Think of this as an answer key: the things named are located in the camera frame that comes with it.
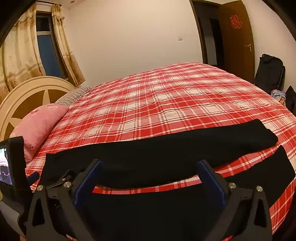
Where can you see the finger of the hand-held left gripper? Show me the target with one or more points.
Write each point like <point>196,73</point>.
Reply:
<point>33,178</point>

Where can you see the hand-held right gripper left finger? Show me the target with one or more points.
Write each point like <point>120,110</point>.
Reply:
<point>87,182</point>

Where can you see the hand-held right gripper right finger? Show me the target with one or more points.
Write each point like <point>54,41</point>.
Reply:
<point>212,183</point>

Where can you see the black pants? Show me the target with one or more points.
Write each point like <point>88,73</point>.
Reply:
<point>161,150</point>

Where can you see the pink folded quilt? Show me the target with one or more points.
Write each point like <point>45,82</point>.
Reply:
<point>38,122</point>

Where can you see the cream and brown headboard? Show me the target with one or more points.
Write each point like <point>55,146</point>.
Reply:
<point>27,89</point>

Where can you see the striped pillow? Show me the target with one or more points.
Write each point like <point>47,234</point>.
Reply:
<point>71,96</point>

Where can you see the red plaid bed sheet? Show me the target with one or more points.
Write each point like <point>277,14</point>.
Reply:
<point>161,97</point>

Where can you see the colourful clothes pile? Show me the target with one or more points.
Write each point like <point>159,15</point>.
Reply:
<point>278,97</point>

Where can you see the beige floral curtain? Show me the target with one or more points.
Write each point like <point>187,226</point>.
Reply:
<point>67,51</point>
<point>20,51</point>

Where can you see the dark bag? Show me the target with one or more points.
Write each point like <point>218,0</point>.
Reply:
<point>291,97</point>

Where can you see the window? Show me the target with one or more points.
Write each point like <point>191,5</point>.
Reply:
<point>47,46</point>

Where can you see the black suitcase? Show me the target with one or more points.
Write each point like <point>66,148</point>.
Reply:
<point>269,71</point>

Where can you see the brown wooden door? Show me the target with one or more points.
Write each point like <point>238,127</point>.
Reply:
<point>235,51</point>

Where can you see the red paper door decoration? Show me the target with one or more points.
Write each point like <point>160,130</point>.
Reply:
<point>235,22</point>

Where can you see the dark door frame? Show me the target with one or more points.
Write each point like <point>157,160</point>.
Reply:
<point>198,27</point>

